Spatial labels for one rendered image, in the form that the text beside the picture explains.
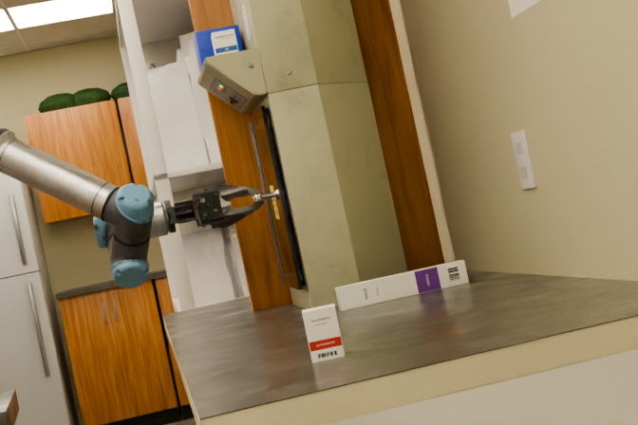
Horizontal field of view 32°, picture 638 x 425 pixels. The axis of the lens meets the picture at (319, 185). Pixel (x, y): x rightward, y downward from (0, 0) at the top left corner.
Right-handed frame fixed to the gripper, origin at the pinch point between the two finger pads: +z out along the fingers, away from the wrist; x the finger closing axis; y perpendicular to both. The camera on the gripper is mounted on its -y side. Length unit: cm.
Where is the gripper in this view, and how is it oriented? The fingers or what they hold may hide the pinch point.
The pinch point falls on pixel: (256, 198)
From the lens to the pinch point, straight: 246.3
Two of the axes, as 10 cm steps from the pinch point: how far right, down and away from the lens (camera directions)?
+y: 1.6, -0.6, -9.9
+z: 9.7, -2.0, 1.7
